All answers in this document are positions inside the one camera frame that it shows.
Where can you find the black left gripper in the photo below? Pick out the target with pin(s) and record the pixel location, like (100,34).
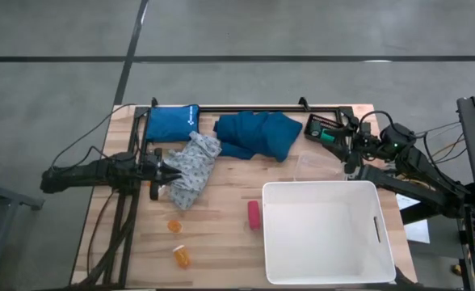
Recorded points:
(154,169)

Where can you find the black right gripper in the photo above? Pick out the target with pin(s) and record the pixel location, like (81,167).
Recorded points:
(362,141)

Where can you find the teal bandage roll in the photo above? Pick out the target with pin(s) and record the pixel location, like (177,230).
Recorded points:
(327,136)

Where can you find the grey patterned hospital gown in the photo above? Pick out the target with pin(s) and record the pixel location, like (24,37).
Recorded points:
(193,169)

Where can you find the dark blue scrub garment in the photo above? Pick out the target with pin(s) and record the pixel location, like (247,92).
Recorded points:
(261,133)

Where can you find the red bandage roll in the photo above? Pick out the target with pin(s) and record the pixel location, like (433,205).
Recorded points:
(254,215)

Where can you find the white plastic bin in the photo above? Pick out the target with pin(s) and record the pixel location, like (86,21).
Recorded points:
(322,238)

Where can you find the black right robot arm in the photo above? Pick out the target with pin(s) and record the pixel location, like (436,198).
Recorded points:
(407,188)

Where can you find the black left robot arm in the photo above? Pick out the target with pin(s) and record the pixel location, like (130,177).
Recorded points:
(84,174)

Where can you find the black slotted basket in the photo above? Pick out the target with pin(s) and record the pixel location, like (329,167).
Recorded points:
(328,121)

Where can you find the clear plastic bag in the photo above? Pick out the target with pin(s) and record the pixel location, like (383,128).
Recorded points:
(316,165)

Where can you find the blue first aid pouch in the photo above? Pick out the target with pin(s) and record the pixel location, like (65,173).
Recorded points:
(169,123)

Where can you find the white paper sheet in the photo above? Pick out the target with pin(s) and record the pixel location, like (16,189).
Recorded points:
(417,230)

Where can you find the black aluminium table frame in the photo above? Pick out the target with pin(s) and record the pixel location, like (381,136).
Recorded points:
(241,108)

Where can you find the grey metal furniture frame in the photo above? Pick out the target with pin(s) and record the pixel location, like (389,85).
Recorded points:
(3,198)

